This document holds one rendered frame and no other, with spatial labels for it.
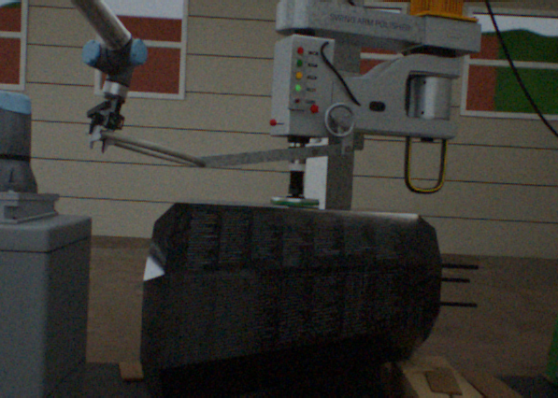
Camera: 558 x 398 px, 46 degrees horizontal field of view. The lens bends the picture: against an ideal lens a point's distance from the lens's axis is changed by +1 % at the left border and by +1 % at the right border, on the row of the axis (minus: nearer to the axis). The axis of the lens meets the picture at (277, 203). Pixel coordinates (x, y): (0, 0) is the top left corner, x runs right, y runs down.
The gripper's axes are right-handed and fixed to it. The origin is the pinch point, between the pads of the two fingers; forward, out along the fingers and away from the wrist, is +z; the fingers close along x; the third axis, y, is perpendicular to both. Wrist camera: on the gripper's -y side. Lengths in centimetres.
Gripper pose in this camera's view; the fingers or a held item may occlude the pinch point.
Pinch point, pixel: (96, 148)
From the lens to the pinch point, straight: 253.4
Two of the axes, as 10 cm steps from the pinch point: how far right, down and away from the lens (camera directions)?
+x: 6.0, 1.8, 7.8
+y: 7.6, 1.9, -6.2
